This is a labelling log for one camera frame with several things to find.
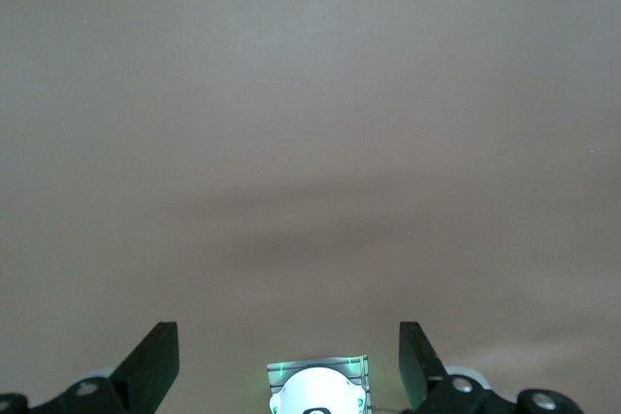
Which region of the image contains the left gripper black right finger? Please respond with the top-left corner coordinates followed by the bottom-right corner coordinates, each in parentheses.
top-left (397, 321), bottom-right (518, 414)

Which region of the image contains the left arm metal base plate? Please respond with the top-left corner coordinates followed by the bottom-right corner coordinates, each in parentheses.
top-left (266, 354), bottom-right (371, 414)

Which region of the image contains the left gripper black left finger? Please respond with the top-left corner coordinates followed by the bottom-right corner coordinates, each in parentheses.
top-left (28, 321), bottom-right (180, 414)

